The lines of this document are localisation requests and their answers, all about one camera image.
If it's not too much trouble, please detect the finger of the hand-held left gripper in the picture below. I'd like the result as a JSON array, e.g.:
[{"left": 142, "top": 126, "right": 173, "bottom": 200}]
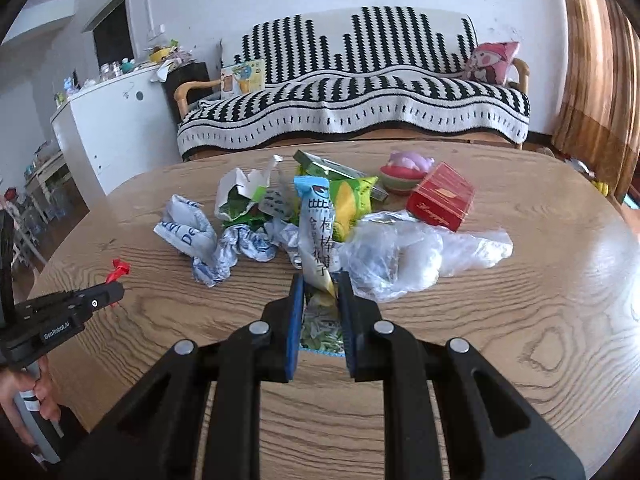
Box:
[{"left": 15, "top": 281, "right": 125, "bottom": 323}]

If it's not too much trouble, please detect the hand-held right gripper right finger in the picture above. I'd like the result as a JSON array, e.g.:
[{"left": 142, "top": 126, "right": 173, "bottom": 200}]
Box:
[{"left": 336, "top": 271, "right": 586, "bottom": 480}]

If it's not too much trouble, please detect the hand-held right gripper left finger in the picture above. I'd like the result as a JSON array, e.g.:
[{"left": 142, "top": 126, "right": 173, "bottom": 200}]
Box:
[{"left": 60, "top": 274, "right": 306, "bottom": 480}]

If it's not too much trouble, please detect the small red twisted scrap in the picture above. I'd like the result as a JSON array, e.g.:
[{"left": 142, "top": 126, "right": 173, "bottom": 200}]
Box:
[{"left": 106, "top": 259, "right": 132, "bottom": 283}]

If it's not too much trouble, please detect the blue white snack wrapper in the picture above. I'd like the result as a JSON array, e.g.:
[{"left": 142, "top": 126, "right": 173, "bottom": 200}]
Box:
[{"left": 293, "top": 176, "right": 347, "bottom": 357}]

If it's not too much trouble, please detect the small green packet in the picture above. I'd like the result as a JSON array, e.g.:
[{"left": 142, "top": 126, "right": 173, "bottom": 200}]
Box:
[{"left": 215, "top": 155, "right": 286, "bottom": 223}]

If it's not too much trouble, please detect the person's left hand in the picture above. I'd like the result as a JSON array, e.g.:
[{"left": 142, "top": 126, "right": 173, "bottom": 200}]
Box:
[{"left": 0, "top": 355, "right": 62, "bottom": 448}]

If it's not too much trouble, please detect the clear plastic bag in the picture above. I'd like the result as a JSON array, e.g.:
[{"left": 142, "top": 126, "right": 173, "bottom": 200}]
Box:
[{"left": 340, "top": 210, "right": 514, "bottom": 302}]

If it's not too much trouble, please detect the crumpled white blue wrapper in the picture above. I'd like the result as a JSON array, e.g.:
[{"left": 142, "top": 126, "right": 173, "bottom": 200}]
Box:
[
  {"left": 220, "top": 220, "right": 301, "bottom": 264},
  {"left": 153, "top": 194, "right": 236, "bottom": 288}
]

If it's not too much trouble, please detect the grey printed wrapper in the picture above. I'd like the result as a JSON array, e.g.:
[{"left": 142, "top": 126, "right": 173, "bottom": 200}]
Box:
[{"left": 259, "top": 187, "right": 302, "bottom": 222}]

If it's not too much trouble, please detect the yellow green popcorn bag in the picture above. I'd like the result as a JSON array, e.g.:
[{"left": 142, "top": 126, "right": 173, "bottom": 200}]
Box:
[{"left": 330, "top": 176, "right": 379, "bottom": 243}]

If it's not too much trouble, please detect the red box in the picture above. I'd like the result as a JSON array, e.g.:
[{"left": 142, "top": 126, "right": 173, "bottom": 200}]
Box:
[{"left": 406, "top": 161, "right": 476, "bottom": 232}]

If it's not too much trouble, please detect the pink purple squishy toy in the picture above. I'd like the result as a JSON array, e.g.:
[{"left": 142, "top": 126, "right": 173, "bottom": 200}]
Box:
[{"left": 379, "top": 151, "right": 435, "bottom": 195}]

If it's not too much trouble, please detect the flat green box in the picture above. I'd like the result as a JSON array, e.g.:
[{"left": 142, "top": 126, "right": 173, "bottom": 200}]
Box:
[{"left": 293, "top": 150, "right": 390, "bottom": 203}]

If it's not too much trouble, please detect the white cabinet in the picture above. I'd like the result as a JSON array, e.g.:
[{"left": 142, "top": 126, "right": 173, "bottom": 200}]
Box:
[{"left": 50, "top": 67, "right": 183, "bottom": 196}]

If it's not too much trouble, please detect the row of small bottles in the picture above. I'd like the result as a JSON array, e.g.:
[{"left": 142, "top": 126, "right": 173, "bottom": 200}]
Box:
[{"left": 97, "top": 57, "right": 137, "bottom": 81}]

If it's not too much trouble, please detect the striped black white sofa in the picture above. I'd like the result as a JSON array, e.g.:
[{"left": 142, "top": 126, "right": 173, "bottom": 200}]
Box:
[{"left": 176, "top": 6, "right": 531, "bottom": 161}]

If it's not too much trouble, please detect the dark side cabinet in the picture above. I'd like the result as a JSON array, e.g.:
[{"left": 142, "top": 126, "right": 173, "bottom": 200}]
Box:
[{"left": 162, "top": 61, "right": 211, "bottom": 126}]

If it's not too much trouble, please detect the clutter pile with yellow bowl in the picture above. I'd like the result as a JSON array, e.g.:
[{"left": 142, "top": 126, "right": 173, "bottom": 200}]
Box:
[{"left": 145, "top": 39, "right": 195, "bottom": 81}]

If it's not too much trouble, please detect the colourful picture book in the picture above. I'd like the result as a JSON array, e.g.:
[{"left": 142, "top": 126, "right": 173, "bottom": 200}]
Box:
[{"left": 220, "top": 58, "right": 267, "bottom": 102}]

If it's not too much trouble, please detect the pink cartoon pillow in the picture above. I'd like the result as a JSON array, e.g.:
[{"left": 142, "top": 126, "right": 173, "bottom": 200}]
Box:
[{"left": 462, "top": 41, "right": 521, "bottom": 86}]

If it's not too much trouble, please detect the brown curtain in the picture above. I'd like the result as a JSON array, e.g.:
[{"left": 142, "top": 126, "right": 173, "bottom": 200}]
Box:
[{"left": 552, "top": 0, "right": 640, "bottom": 201}]

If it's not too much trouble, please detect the wooden frame sofa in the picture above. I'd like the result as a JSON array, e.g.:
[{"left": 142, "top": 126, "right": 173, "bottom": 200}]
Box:
[{"left": 172, "top": 7, "right": 532, "bottom": 161}]

